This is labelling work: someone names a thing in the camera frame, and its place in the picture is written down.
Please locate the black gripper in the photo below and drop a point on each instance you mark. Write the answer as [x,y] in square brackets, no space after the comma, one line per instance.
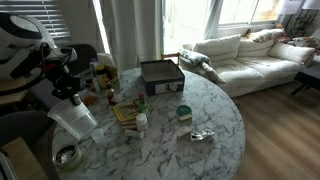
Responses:
[65,81]

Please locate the clear plastic cup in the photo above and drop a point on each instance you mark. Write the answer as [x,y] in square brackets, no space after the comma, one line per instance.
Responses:
[75,120]

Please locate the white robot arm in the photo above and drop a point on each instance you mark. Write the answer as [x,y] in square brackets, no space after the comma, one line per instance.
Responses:
[15,56]

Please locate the orange snack bag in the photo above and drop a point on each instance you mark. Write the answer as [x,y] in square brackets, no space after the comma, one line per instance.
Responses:
[89,100]

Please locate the slim white bottle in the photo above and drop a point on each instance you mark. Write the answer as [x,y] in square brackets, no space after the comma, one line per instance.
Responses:
[96,85]

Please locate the yellow lid jar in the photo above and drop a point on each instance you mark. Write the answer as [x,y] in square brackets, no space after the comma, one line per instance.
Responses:
[100,76]

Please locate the small brown bottle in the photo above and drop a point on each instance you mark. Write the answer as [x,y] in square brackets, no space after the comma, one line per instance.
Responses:
[110,96]

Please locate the yellow green bag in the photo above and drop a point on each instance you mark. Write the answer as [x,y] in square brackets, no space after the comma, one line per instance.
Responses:
[112,77]

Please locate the black chair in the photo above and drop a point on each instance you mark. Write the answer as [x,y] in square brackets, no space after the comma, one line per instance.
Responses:
[85,58]

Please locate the white plastic bag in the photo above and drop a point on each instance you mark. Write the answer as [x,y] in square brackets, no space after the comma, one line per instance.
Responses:
[106,59]

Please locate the yellow green card pack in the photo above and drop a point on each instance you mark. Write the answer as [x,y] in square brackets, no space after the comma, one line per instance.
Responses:
[126,111]

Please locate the small wooden block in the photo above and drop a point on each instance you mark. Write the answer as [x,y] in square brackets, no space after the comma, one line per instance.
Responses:
[184,132]
[185,117]
[128,122]

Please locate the dark grey office chair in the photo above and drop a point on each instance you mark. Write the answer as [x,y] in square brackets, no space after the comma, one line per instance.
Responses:
[23,128]

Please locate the green bottle red cap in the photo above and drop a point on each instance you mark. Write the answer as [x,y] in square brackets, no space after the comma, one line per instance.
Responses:
[142,104]

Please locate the silver tube white cap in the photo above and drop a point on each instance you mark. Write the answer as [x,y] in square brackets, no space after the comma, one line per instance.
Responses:
[133,134]

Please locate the white pill bottle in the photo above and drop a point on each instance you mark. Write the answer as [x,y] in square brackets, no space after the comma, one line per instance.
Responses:
[141,121]

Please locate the white curtain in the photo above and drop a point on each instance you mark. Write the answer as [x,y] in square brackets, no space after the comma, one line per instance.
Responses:
[131,31]

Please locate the white window blinds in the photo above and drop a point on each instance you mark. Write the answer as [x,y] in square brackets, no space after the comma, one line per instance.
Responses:
[50,16]

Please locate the dark blue cardboard box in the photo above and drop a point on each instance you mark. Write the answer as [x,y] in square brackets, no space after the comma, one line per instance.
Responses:
[162,76]

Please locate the green round lid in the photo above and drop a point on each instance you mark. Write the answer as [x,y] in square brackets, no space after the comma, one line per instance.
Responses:
[184,110]

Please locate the grey patterned blanket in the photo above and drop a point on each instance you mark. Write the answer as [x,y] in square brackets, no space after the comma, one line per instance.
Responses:
[200,63]

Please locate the crumpled silver foil wrapper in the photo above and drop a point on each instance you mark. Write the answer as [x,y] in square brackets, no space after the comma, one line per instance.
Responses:
[201,135]

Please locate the white sofa back cushion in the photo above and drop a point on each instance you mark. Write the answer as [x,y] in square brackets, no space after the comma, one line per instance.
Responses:
[290,53]
[255,49]
[218,48]

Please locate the white sofa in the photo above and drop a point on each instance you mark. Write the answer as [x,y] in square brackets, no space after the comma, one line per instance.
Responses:
[266,71]

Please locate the floral throw pillow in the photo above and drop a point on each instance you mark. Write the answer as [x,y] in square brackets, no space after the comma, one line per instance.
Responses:
[266,35]
[303,42]

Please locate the white lamp shade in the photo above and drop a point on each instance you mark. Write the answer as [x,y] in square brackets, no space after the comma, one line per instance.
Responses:
[289,6]

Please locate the dark side table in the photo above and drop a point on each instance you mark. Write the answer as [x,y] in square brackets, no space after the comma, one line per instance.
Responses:
[308,78]

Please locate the black metal shelf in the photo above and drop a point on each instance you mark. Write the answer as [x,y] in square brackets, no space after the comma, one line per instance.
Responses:
[301,23]

